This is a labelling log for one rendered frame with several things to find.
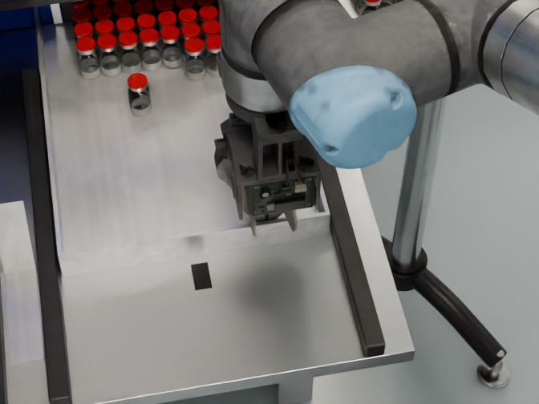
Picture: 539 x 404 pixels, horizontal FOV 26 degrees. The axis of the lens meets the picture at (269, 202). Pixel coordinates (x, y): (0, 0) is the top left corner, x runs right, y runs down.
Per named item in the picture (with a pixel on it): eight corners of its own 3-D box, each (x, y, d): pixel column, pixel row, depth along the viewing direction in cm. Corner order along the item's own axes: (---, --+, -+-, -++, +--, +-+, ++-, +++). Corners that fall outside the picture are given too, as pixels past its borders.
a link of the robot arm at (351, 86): (473, 62, 77) (390, -39, 83) (324, 120, 74) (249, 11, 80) (458, 138, 84) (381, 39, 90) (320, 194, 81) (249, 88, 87)
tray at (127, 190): (38, 26, 131) (33, 4, 129) (265, -3, 134) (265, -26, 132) (62, 276, 112) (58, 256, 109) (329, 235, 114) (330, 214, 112)
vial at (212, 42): (204, 65, 128) (203, 34, 124) (224, 62, 128) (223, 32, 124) (208, 79, 126) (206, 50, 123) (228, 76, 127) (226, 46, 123)
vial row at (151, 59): (79, 66, 128) (74, 37, 124) (241, 45, 130) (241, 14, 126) (81, 81, 126) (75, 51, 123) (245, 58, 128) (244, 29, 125)
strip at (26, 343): (2, 240, 114) (-10, 204, 109) (33, 235, 114) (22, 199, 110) (10, 365, 106) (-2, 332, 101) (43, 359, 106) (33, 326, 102)
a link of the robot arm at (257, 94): (212, 18, 93) (313, 5, 94) (215, 58, 97) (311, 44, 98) (228, 86, 89) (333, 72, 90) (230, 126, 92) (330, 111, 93)
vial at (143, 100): (129, 103, 124) (125, 75, 121) (150, 99, 125) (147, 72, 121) (131, 118, 123) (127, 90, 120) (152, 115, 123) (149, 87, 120)
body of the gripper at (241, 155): (236, 225, 101) (233, 136, 91) (220, 149, 106) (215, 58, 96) (322, 212, 102) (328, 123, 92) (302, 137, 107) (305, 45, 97)
